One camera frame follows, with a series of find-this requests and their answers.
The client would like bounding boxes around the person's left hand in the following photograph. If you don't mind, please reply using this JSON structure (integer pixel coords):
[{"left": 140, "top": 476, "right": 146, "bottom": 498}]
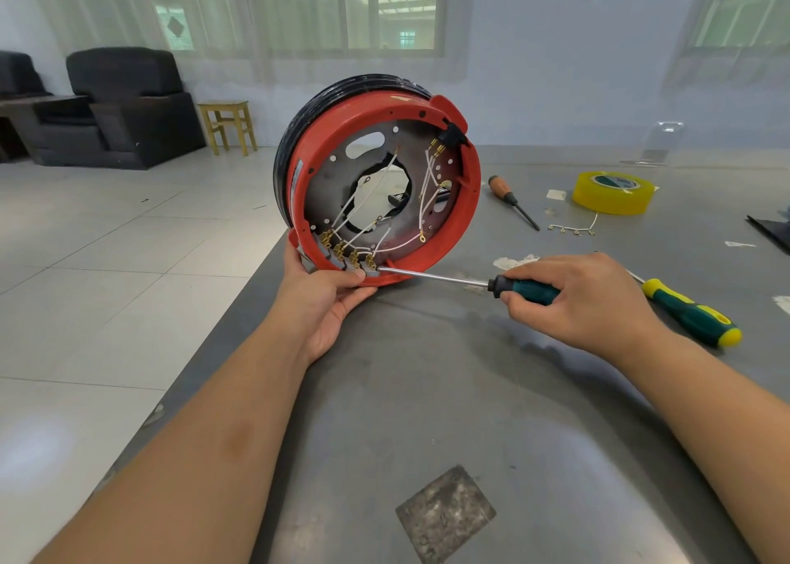
[{"left": 265, "top": 239, "right": 378, "bottom": 364}]

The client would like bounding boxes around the person's right hand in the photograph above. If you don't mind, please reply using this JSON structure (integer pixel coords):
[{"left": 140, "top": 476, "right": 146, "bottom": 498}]
[{"left": 500, "top": 254, "right": 671, "bottom": 367}]

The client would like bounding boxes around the white wire with ring terminal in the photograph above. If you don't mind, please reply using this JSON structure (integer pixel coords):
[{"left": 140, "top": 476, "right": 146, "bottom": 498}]
[{"left": 546, "top": 212, "right": 602, "bottom": 236}]

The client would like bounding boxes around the green yellow handle screwdriver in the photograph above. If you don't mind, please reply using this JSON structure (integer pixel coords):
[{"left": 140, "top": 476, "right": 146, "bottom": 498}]
[{"left": 627, "top": 268, "right": 743, "bottom": 349}]

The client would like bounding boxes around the teal handle screwdriver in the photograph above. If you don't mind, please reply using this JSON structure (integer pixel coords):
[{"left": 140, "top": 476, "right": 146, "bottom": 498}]
[{"left": 376, "top": 264, "right": 560, "bottom": 307}]

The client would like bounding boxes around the red round appliance base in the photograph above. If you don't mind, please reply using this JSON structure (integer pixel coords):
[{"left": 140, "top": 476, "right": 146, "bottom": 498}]
[{"left": 272, "top": 74, "right": 484, "bottom": 290}]

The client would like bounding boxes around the person's right forearm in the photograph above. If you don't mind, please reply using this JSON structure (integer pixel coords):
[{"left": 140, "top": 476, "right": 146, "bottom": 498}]
[{"left": 617, "top": 335, "right": 790, "bottom": 564}]

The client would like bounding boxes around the person's left forearm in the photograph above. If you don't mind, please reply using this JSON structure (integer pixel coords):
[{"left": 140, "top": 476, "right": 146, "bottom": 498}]
[{"left": 37, "top": 329, "right": 323, "bottom": 564}]

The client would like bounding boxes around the crumpled white tape piece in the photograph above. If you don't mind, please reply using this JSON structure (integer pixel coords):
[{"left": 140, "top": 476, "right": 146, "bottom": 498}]
[{"left": 494, "top": 254, "right": 541, "bottom": 273}]

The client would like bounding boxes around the yellow tape roll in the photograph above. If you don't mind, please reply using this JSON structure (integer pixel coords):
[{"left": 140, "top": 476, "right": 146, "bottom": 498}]
[{"left": 571, "top": 170, "right": 661, "bottom": 218}]

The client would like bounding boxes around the black flat plate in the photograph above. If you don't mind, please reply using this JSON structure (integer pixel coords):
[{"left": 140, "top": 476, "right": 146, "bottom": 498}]
[{"left": 746, "top": 214, "right": 790, "bottom": 255}]

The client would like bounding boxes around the small wooden stool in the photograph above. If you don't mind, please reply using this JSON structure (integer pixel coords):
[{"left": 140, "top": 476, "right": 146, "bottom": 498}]
[{"left": 197, "top": 100, "right": 259, "bottom": 156}]

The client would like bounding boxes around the black armchair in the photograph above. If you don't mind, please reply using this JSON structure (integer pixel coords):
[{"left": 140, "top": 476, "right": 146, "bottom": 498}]
[{"left": 27, "top": 47, "right": 207, "bottom": 170}]

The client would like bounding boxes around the sheer white curtain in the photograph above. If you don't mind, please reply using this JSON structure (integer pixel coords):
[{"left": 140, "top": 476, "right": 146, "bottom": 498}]
[
  {"left": 672, "top": 0, "right": 790, "bottom": 87},
  {"left": 18, "top": 0, "right": 476, "bottom": 87}
]

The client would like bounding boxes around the large barred window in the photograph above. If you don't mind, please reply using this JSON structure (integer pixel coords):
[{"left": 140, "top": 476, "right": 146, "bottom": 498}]
[
  {"left": 154, "top": 0, "right": 446, "bottom": 55},
  {"left": 691, "top": 0, "right": 790, "bottom": 50}
]

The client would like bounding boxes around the dark coffee table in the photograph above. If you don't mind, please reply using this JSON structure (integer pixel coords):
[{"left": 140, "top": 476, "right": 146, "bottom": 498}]
[{"left": 0, "top": 93, "right": 94, "bottom": 164}]

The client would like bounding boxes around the black sofa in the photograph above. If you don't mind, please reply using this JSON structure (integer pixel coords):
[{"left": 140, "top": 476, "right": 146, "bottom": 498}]
[{"left": 0, "top": 51, "right": 51, "bottom": 164}]

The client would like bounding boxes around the orange handle screwdriver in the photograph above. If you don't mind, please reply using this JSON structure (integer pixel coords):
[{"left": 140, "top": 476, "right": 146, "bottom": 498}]
[{"left": 487, "top": 175, "right": 541, "bottom": 231}]

